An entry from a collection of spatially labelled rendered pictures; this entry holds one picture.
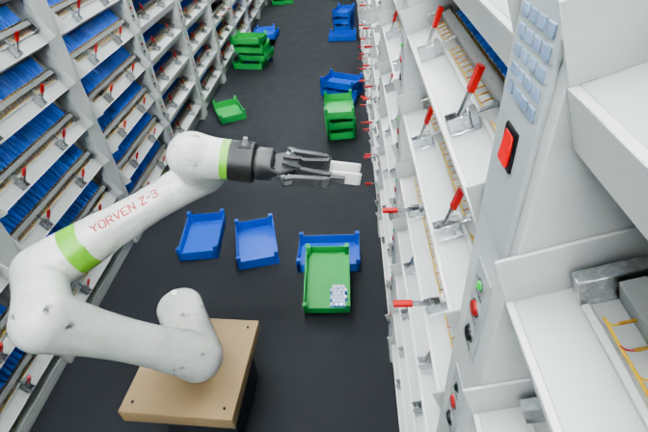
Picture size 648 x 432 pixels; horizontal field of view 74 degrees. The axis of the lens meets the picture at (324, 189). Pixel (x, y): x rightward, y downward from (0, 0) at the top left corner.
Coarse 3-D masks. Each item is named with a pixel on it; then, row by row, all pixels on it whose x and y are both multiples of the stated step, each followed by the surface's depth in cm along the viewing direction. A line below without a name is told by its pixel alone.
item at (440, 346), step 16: (400, 176) 113; (416, 176) 112; (416, 192) 107; (416, 224) 99; (416, 240) 95; (416, 256) 91; (416, 272) 88; (432, 272) 86; (432, 288) 83; (432, 320) 78; (432, 336) 76; (448, 336) 74; (432, 352) 73; (448, 352) 72
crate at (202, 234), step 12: (192, 216) 239; (204, 216) 239; (216, 216) 240; (192, 228) 237; (204, 228) 236; (216, 228) 236; (180, 240) 222; (192, 240) 229; (204, 240) 228; (216, 240) 228; (180, 252) 215; (192, 252) 215; (204, 252) 215; (216, 252) 215
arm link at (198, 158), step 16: (176, 144) 92; (192, 144) 91; (208, 144) 93; (224, 144) 93; (176, 160) 91; (192, 160) 91; (208, 160) 92; (224, 160) 92; (192, 176) 94; (208, 176) 95; (224, 176) 94
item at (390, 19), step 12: (384, 12) 155; (396, 12) 140; (384, 24) 158; (396, 24) 152; (384, 36) 150; (396, 36) 144; (396, 48) 136; (396, 60) 124; (396, 72) 123; (396, 84) 108
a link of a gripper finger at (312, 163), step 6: (288, 156) 97; (294, 156) 98; (300, 156) 98; (330, 156) 99; (300, 162) 98; (306, 162) 98; (312, 162) 99; (318, 162) 99; (324, 162) 99; (330, 162) 99; (312, 168) 100; (318, 168) 100; (324, 168) 100
